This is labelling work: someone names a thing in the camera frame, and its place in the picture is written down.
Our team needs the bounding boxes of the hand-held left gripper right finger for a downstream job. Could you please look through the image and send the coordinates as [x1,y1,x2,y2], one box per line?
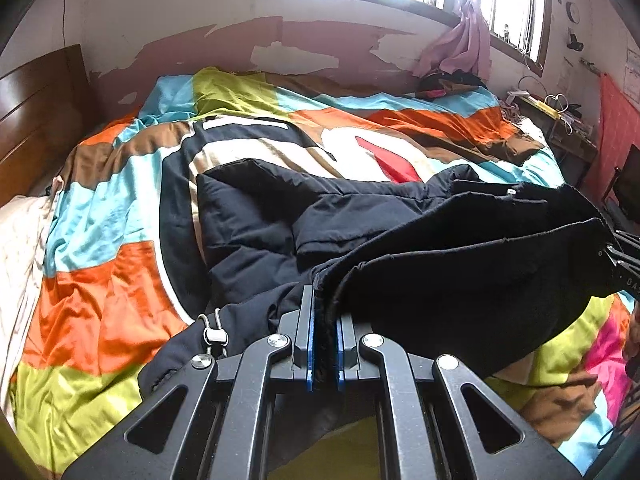
[336,312,586,480]

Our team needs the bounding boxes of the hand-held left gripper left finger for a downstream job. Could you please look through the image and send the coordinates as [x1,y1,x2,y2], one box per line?
[60,285,317,480]

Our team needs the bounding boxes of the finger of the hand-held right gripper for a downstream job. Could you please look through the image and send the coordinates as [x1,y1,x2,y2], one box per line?
[596,230,640,273]

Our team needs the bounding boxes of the black padded jacket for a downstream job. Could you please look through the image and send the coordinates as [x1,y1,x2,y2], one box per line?
[137,157,623,441]

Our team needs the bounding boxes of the dark clothes pile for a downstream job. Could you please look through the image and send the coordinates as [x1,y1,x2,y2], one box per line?
[416,70,489,101]

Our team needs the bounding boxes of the black monitor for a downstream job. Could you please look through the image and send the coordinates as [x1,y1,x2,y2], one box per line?
[611,144,640,222]

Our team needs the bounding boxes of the red hanging cloth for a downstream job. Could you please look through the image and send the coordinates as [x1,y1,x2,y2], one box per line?
[596,72,640,198]

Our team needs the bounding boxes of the cluttered side table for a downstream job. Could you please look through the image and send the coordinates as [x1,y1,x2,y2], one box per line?
[500,76,599,188]

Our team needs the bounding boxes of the colourful patchwork blanket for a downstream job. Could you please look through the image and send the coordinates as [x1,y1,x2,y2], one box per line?
[10,66,638,478]

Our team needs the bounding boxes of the pink curtain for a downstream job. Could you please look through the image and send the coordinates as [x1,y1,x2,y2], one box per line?
[412,0,493,80]

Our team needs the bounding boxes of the white bed sheet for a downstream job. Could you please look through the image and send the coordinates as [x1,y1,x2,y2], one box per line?
[0,192,61,413]

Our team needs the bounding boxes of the wooden headboard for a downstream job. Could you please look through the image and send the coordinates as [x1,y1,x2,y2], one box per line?
[0,44,103,208]

